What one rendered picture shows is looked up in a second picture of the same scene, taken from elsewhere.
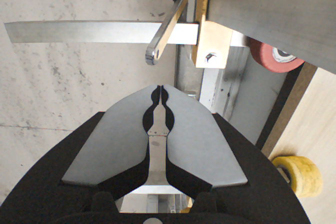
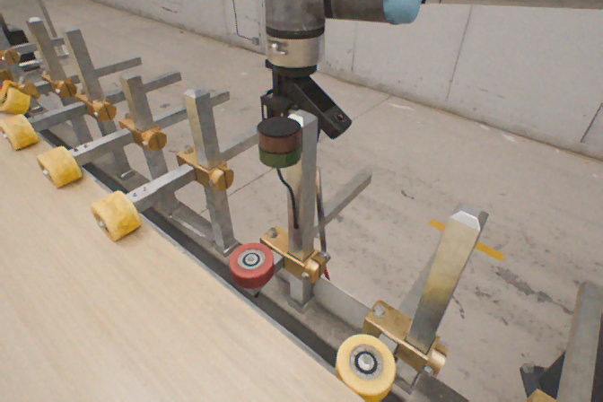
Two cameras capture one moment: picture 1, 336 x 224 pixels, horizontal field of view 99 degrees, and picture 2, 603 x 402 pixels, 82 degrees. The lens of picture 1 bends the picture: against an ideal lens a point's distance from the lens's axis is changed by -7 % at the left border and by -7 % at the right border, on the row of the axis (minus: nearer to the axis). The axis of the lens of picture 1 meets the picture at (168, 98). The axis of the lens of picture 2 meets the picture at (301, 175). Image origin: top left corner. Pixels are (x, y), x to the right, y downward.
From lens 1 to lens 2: 59 cm
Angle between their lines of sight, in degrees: 41
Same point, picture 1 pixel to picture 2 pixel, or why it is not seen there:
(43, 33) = (354, 182)
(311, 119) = (155, 262)
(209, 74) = not seen: hidden behind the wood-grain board
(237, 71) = not seen: hidden behind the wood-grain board
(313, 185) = (113, 208)
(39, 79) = not seen: hidden behind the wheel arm
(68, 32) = (345, 190)
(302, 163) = (128, 224)
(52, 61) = (349, 223)
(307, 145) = (117, 254)
